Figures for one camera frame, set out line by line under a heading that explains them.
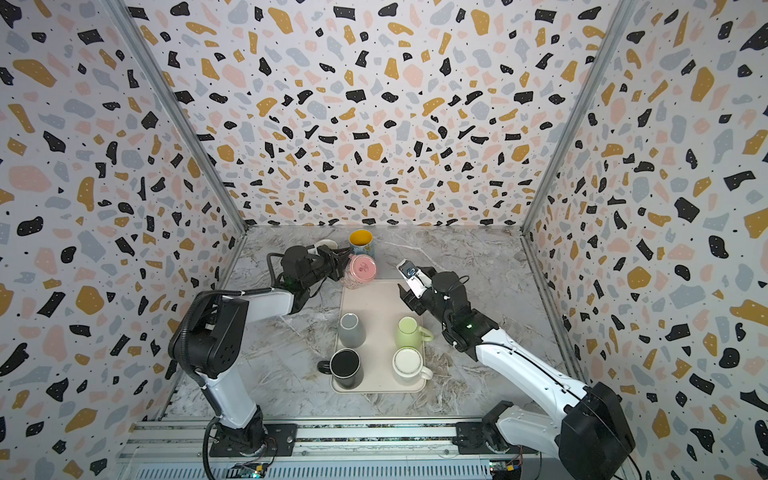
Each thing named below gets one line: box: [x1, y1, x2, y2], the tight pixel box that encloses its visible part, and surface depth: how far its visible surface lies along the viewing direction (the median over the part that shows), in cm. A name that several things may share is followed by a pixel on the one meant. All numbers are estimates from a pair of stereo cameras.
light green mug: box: [395, 316, 434, 349], surface depth 85 cm
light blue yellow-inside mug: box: [349, 229, 375, 256], surface depth 105 cm
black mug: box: [317, 348, 365, 389], surface depth 79 cm
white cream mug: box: [392, 346, 434, 383], surface depth 81 cm
